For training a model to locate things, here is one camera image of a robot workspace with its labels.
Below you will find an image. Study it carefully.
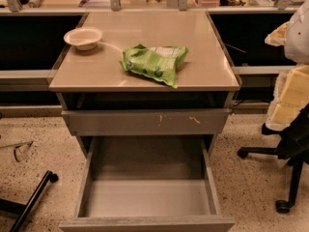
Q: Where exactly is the black chair base leg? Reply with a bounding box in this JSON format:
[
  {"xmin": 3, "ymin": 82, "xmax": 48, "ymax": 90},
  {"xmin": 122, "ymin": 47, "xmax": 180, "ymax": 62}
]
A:
[{"xmin": 0, "ymin": 170, "xmax": 59, "ymax": 232}]

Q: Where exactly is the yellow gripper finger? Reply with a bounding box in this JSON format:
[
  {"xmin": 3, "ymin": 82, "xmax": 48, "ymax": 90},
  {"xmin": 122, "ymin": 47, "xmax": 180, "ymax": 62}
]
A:
[
  {"xmin": 269, "ymin": 65, "xmax": 309, "ymax": 125},
  {"xmin": 265, "ymin": 22, "xmax": 288, "ymax": 46}
]

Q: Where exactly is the closed top drawer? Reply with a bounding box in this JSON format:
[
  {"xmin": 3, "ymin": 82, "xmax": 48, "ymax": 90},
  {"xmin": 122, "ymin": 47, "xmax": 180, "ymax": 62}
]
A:
[{"xmin": 62, "ymin": 108, "xmax": 229, "ymax": 136}]

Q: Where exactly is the green rice chip bag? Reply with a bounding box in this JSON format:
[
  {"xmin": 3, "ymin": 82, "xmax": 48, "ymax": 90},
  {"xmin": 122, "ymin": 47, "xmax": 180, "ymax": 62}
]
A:
[{"xmin": 120, "ymin": 44, "xmax": 188, "ymax": 88}]

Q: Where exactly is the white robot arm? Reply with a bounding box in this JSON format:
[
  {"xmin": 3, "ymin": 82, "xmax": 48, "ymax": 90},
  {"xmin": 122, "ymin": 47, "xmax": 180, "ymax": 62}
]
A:
[{"xmin": 265, "ymin": 0, "xmax": 309, "ymax": 131}]

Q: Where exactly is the white bowl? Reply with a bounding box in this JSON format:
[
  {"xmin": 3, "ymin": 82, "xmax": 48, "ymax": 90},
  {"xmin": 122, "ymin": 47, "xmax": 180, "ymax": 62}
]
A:
[{"xmin": 64, "ymin": 27, "xmax": 102, "ymax": 51}]

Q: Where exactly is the black office chair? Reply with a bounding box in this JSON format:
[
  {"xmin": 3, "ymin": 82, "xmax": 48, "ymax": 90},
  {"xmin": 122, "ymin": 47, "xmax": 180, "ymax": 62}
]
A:
[{"xmin": 238, "ymin": 104, "xmax": 309, "ymax": 214}]

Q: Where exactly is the grey drawer cabinet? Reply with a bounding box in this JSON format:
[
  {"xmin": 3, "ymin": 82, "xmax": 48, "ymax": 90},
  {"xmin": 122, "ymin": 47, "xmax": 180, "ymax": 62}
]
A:
[{"xmin": 50, "ymin": 11, "xmax": 239, "ymax": 232}]

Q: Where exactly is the open middle drawer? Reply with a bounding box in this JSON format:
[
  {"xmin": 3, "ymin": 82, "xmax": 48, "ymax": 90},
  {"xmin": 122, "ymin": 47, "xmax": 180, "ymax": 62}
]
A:
[{"xmin": 60, "ymin": 136, "xmax": 235, "ymax": 232}]

